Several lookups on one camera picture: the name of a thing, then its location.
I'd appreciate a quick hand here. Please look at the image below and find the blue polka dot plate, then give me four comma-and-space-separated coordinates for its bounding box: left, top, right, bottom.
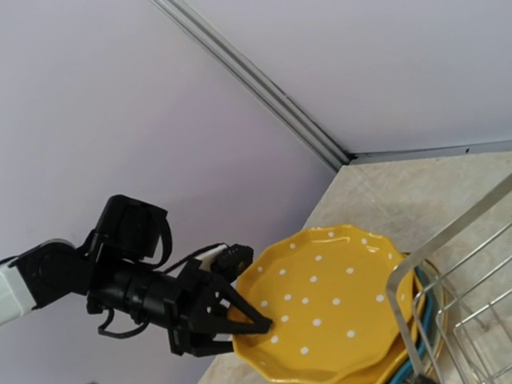
388, 266, 435, 384

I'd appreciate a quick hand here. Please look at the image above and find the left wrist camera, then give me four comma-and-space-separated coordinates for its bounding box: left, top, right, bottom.
186, 243, 254, 283

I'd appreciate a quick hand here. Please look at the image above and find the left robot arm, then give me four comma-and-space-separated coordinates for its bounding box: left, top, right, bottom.
1, 194, 273, 357

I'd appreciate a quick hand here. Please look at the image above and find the metal wire dish rack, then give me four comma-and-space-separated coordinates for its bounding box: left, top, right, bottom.
386, 176, 511, 383

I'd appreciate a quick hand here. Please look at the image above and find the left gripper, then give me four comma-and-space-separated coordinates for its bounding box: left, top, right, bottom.
124, 261, 273, 357

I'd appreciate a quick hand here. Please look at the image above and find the yellow polka dot plate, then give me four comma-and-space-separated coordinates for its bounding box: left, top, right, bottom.
233, 225, 404, 382
327, 335, 425, 384

